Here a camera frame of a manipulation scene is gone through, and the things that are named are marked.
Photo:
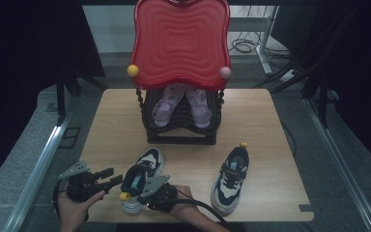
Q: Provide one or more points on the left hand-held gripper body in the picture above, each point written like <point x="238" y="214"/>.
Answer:
<point x="82" y="185"/>

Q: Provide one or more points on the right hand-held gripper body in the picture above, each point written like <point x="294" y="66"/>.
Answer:
<point x="162" y="198"/>

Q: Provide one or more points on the navy and beige sneaker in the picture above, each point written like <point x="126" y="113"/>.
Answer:
<point x="227" y="193"/>
<point x="145" y="164"/>

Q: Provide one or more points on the purple sandal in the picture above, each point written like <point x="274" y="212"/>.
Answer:
<point x="199" y="109"/>
<point x="165" y="106"/>

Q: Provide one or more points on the red and black shoe rack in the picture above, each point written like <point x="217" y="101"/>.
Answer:
<point x="180" y="42"/>

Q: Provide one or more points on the person's right hand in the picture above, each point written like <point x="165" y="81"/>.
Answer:
<point x="186" y="211"/>

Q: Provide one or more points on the person's left hand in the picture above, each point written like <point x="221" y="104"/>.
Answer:
<point x="74" y="214"/>

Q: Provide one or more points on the black metal stand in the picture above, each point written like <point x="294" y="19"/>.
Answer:
<point x="60" y="96"/>
<point x="323" y="96"/>

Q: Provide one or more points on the black curtain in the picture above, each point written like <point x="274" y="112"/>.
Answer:
<point x="19" y="64"/>
<point x="360" y="80"/>

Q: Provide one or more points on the white power strip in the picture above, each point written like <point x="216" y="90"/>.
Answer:
<point x="287" y="75"/>

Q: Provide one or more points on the white metal desk leg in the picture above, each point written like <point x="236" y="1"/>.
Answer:
<point x="265" y="42"/>

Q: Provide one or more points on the aluminium rail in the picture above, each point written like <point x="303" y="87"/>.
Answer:
<point x="35" y="180"/>
<point x="341" y="167"/>

